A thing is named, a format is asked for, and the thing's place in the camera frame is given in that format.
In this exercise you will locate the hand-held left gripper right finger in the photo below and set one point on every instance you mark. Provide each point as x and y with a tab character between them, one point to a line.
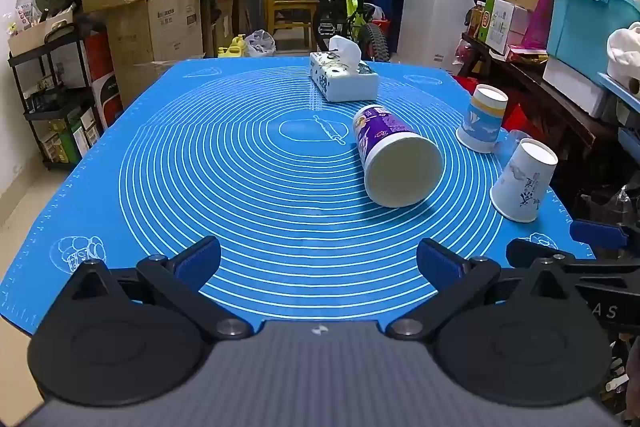
440	263

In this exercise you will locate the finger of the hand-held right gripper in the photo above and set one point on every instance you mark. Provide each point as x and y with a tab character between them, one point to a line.
597	233
530	252

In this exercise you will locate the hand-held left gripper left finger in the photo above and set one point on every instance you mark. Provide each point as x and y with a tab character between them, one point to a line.
200	259

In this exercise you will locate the purple white paper cup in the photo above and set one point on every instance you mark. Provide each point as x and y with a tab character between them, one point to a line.
395	167

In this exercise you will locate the white blue-floral paper cup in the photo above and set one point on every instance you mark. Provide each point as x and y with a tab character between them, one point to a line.
522	182

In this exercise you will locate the clear plastic cup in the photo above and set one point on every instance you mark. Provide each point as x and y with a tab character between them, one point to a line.
507	144

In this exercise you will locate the blue yellow paper cup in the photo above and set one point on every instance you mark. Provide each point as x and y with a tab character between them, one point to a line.
481	122

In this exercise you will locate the blue silicone baking mat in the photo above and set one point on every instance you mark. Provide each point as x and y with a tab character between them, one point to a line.
240	187

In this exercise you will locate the dark wooden side table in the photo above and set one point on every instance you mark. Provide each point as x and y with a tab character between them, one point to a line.
545	99

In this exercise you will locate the flat white box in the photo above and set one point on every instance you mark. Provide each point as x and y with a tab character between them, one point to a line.
572	87

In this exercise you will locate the white cloth bundle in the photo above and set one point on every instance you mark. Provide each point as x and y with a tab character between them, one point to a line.
625	57

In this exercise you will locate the white blue tissue box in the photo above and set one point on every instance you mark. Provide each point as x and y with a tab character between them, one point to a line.
345	79

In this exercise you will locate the teal plastic storage bin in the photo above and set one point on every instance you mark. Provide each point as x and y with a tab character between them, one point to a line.
585	24

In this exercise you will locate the black metal shelf rack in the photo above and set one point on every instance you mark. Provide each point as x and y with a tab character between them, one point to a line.
55	107

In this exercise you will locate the clear crumpled plastic bag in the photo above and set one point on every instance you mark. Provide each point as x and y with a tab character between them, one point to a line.
261	43

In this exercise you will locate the green white carton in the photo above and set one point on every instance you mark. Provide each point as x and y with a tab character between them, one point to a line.
497	24

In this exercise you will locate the plain brown cardboard box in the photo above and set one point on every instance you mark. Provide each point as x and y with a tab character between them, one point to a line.
155	24

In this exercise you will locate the white chest freezer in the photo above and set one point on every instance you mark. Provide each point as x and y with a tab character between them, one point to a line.
435	12

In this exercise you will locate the black green bicycle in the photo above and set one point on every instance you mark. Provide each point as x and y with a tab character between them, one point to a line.
357	9

